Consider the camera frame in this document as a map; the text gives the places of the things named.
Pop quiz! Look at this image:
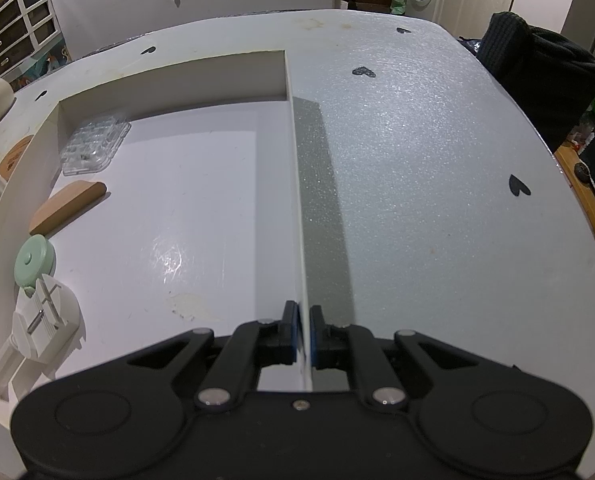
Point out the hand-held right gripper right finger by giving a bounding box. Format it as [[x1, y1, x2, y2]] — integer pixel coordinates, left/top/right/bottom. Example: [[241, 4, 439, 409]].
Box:
[[310, 305, 483, 411]]

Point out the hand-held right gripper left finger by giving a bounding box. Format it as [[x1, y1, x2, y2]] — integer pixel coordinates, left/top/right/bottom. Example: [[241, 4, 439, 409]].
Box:
[[122, 301, 298, 411]]

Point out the white cardboard box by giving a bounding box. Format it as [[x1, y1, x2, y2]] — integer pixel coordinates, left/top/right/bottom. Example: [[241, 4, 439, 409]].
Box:
[[0, 49, 313, 411]]

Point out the watch link remover tool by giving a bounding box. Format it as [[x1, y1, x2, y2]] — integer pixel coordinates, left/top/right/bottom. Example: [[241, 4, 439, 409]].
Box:
[[0, 277, 83, 386]]

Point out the half-oval wooden block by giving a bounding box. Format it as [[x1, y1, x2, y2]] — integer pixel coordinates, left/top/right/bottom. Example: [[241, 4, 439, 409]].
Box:
[[28, 180, 108, 236]]

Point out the mint green tape measure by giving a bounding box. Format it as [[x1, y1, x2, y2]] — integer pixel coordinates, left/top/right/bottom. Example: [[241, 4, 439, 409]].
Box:
[[14, 236, 56, 288]]

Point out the clear plastic case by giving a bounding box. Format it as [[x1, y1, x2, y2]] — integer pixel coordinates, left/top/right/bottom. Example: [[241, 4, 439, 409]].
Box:
[[61, 116, 131, 177]]

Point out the wooden-topped white cabinet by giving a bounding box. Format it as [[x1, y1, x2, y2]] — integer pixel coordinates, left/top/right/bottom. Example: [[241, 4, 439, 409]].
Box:
[[552, 145, 595, 311]]

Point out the black cloth-covered chair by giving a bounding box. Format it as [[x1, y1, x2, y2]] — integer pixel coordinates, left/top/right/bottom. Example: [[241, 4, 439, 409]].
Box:
[[479, 11, 595, 148]]

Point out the white drawer unit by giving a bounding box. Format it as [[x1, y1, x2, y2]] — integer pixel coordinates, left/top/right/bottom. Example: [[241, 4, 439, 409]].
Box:
[[0, 0, 60, 81]]

